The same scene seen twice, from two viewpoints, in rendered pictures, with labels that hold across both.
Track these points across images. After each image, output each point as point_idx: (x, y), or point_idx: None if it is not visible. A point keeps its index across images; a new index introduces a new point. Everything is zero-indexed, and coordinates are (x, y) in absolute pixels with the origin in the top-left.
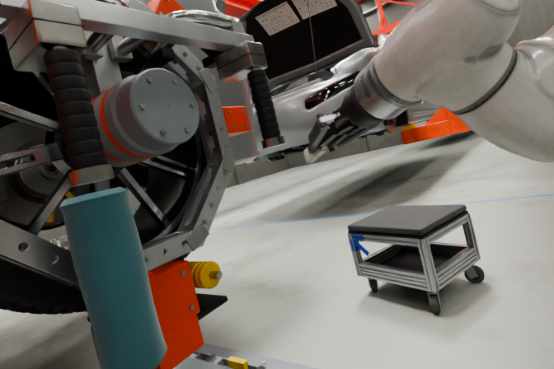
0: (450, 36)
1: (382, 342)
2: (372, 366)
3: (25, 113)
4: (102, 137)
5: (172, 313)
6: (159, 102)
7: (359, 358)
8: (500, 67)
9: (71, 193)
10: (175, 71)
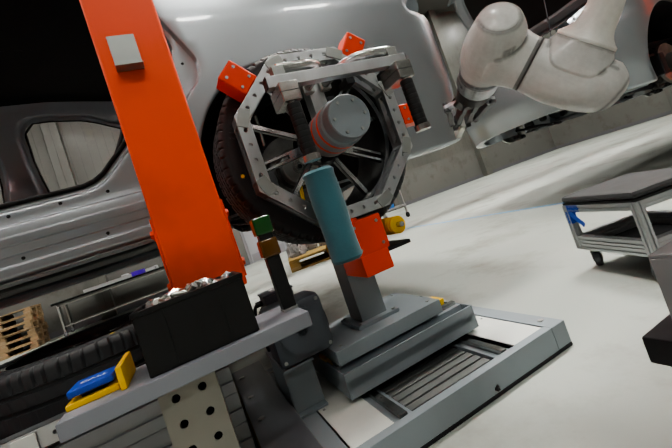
0: (478, 50)
1: (586, 302)
2: (566, 317)
3: (282, 132)
4: (319, 139)
5: (371, 243)
6: (344, 114)
7: (557, 313)
8: (522, 59)
9: None
10: (362, 86)
